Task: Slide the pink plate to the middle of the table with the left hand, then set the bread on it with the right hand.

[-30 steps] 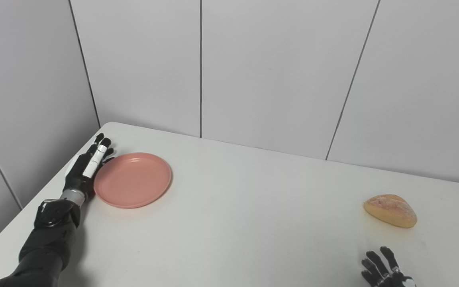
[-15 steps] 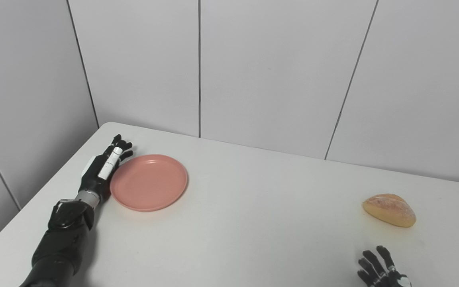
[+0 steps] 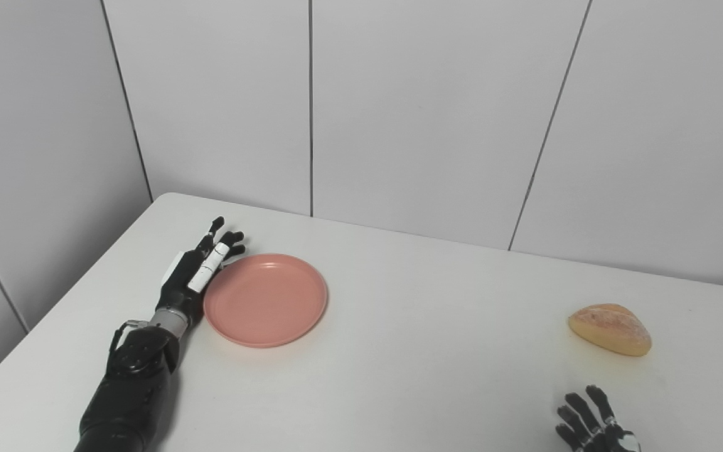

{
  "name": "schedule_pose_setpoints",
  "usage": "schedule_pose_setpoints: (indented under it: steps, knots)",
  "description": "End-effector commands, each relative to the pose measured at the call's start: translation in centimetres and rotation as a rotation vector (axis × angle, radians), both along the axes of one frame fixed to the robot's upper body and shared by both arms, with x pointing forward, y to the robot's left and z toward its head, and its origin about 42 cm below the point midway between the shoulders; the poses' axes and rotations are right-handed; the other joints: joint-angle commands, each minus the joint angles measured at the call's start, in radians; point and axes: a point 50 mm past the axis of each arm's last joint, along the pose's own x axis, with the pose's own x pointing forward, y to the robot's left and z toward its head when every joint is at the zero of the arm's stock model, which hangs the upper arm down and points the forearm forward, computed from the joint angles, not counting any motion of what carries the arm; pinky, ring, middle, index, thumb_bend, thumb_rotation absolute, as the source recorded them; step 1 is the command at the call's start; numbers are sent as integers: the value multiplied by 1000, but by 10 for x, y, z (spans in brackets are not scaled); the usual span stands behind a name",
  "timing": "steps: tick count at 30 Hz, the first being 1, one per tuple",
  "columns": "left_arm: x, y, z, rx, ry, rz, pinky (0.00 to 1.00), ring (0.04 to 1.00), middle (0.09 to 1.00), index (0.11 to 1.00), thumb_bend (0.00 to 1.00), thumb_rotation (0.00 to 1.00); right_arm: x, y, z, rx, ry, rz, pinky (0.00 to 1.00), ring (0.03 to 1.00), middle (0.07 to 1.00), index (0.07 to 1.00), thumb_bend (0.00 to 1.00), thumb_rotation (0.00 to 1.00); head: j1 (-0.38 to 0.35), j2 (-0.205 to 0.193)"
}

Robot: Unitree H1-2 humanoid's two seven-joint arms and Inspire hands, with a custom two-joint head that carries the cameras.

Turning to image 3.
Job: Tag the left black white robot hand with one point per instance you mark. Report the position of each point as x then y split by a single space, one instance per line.
189 279

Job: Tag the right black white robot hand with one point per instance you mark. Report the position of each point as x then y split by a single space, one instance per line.
597 427

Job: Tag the pink round plate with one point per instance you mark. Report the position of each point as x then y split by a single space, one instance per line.
266 300

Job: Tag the golden bread roll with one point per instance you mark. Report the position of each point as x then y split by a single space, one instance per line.
609 329

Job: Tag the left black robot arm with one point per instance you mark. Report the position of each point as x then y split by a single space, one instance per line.
129 395

